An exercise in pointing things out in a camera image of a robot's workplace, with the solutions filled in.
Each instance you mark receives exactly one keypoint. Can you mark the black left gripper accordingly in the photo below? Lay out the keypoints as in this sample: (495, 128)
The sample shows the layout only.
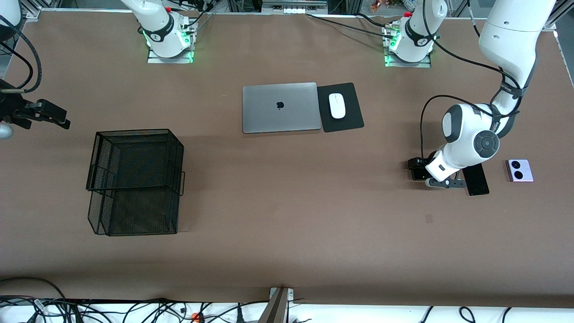
(426, 165)

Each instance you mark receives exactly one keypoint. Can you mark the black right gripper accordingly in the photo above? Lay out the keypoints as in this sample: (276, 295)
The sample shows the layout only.
(12, 109)

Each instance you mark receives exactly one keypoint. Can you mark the small black flip phone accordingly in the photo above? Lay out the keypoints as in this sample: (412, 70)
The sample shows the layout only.
(421, 175)

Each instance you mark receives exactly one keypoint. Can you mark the long black smartphone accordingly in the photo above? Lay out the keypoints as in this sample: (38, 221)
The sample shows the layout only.
(477, 181)

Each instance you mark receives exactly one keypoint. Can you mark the lilac flip phone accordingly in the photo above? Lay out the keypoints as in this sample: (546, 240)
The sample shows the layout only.
(520, 170)

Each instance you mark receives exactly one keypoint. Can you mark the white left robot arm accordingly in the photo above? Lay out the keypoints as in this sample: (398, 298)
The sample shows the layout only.
(506, 40)

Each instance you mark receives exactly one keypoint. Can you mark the black mouse pad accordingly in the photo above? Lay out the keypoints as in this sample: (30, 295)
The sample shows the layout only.
(352, 121)

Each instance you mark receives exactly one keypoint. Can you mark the white computer mouse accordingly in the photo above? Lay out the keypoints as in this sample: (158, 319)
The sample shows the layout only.
(337, 107)

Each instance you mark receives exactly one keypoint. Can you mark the black mesh two-tier organizer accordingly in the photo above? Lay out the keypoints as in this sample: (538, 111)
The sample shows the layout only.
(134, 211)

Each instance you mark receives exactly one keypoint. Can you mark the silver closed laptop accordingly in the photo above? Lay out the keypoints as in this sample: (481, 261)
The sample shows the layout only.
(278, 107)

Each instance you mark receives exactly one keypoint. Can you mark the small copper coloured object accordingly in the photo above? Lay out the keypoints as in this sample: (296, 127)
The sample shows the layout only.
(376, 5)

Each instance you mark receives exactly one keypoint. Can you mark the grey power strip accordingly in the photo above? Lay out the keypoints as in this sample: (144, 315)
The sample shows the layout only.
(291, 4)

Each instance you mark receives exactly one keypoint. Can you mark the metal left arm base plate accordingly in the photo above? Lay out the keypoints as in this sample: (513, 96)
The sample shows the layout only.
(390, 64)

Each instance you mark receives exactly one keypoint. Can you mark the aluminium frame profile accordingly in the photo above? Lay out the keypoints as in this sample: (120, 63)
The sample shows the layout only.
(552, 24)
(32, 12)

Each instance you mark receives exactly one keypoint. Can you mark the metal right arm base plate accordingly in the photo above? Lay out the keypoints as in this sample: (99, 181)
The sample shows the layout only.
(154, 59)

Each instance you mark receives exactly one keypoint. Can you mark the grey metal camera bracket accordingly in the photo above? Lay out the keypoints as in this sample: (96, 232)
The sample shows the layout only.
(278, 309)

